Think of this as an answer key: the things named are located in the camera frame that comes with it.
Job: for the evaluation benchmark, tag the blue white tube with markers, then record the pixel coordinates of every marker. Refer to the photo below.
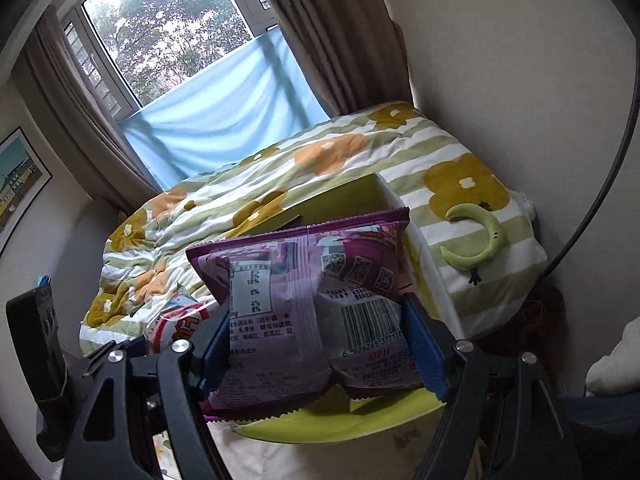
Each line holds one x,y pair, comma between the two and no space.
44,280

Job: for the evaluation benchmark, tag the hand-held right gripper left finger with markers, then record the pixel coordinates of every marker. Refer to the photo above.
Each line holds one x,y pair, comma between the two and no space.
215,342

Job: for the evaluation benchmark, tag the brown curtain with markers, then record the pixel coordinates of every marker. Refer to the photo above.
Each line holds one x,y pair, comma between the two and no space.
330,35
75,110

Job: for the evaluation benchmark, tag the framed wall picture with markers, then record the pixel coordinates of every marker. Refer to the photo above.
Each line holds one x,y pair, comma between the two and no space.
20,185

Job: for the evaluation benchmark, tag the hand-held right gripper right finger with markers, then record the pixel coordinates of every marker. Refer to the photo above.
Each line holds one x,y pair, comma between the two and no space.
425,347

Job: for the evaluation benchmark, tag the light blue cloth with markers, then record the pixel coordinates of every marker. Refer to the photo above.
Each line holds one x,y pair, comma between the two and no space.
225,120

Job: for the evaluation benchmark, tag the red white snack packet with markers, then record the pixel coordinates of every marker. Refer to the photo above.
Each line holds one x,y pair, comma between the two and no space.
175,322

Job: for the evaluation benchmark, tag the floral striped blanket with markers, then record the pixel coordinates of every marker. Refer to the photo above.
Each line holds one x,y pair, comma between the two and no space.
325,160

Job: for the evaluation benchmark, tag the window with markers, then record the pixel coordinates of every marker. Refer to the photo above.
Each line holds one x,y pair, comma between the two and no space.
165,25

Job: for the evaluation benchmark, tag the dark brown fuzzy cloth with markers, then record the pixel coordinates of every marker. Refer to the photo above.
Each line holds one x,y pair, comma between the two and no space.
540,320

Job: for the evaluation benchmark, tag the purple snack packet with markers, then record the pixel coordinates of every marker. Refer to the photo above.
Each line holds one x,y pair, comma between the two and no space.
300,310

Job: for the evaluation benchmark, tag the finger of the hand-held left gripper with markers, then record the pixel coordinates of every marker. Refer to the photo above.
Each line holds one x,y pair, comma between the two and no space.
142,355

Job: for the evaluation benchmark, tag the green moon plush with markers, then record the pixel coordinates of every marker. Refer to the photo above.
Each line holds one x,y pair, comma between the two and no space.
487,245

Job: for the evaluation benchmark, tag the dark blue cloth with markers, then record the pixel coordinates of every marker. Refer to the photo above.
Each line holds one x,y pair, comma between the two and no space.
600,415

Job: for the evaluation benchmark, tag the white cloth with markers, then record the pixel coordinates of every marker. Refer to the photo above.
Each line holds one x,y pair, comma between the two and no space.
617,360

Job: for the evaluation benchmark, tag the black curved rod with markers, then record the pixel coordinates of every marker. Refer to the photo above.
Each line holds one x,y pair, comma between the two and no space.
597,192

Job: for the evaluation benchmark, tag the green cardboard box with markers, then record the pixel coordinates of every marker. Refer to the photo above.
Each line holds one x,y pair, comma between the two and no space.
340,200

